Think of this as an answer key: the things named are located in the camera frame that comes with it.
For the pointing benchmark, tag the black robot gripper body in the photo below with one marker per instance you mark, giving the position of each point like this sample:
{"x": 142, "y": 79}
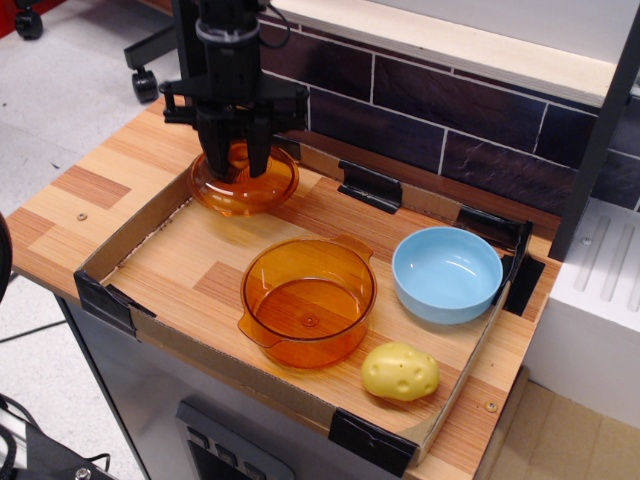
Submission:
{"x": 225, "y": 84}

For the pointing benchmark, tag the cardboard fence with black tape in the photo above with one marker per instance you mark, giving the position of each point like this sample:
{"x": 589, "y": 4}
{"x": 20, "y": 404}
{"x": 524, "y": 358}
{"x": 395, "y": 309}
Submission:
{"x": 172, "y": 272}

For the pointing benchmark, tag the orange transparent pot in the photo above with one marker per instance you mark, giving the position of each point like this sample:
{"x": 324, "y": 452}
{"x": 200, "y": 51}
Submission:
{"x": 307, "y": 300}

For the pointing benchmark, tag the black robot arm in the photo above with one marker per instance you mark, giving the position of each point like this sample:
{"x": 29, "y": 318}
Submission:
{"x": 230, "y": 16}

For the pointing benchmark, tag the dark grey vertical post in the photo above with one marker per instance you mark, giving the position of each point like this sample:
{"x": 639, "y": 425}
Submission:
{"x": 596, "y": 150}

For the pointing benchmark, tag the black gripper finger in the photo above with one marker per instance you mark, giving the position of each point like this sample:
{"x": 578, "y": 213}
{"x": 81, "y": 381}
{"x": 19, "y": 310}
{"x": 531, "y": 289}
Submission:
{"x": 259, "y": 138}
{"x": 213, "y": 127}

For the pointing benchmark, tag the light blue bowl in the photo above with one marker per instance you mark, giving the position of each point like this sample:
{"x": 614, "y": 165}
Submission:
{"x": 446, "y": 275}

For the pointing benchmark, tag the white toy sink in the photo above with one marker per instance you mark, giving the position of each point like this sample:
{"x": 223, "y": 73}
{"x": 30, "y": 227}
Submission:
{"x": 586, "y": 345}

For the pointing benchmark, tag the yellow toy potato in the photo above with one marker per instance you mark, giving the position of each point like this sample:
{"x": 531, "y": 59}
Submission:
{"x": 398, "y": 371}

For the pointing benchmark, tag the grey toy oven panel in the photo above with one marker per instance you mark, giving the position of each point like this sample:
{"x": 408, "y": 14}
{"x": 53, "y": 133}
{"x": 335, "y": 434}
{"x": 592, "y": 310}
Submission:
{"x": 219, "y": 453}

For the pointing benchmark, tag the black office chair base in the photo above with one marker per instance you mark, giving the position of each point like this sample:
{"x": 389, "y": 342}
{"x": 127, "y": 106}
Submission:
{"x": 140, "y": 54}

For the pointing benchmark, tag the orange transparent pot lid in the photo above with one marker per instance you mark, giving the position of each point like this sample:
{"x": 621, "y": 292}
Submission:
{"x": 238, "y": 193}

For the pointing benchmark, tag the black caster wheel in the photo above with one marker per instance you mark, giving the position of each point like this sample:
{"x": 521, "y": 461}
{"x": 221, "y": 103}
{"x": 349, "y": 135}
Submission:
{"x": 28, "y": 23}

